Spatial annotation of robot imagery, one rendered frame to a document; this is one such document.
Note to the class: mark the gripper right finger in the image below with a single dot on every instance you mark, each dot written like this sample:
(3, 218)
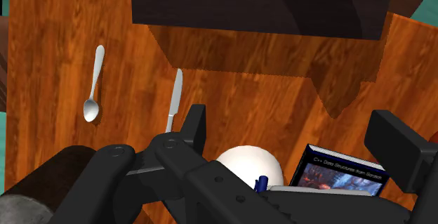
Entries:
(400, 148)

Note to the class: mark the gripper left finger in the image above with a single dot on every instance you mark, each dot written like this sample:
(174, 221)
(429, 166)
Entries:
(113, 178)

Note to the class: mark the dark blue book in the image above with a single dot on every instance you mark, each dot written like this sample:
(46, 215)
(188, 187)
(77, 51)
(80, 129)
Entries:
(338, 177)

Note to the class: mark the dark brown cylinder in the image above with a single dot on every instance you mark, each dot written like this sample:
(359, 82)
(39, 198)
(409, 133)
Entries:
(44, 178)

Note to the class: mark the silver spoon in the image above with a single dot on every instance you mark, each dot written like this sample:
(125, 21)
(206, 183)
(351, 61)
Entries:
(90, 110)

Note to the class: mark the silver table knife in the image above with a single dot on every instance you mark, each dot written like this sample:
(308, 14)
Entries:
(175, 96)

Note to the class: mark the white round bowl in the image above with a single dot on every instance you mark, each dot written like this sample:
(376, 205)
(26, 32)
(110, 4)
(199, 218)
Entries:
(249, 163)

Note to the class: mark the blue pen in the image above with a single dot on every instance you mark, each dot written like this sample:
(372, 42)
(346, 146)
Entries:
(261, 183)

